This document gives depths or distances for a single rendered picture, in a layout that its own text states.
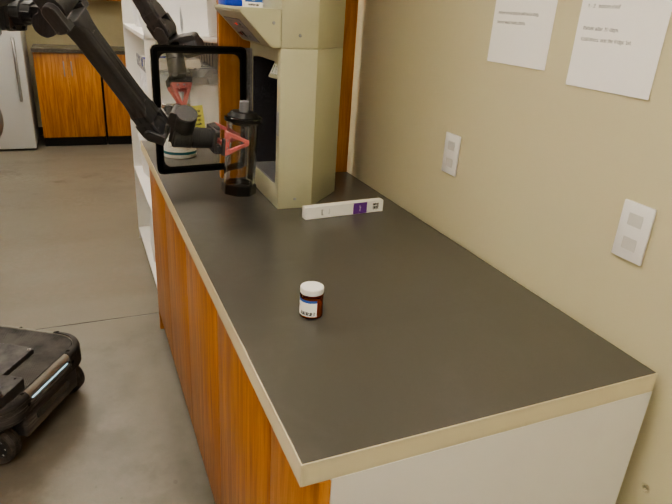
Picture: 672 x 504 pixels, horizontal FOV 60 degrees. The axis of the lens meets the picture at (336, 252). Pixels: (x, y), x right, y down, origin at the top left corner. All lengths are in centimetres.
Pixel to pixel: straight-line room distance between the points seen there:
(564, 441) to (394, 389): 33
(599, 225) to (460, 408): 53
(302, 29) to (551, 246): 89
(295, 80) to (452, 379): 101
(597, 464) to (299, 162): 112
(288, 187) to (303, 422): 100
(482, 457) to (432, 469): 10
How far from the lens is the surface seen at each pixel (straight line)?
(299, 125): 175
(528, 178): 146
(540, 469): 117
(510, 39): 153
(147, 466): 227
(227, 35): 204
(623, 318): 131
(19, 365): 247
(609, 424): 122
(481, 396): 103
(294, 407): 95
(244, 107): 171
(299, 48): 172
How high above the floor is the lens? 153
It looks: 23 degrees down
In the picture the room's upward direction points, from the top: 4 degrees clockwise
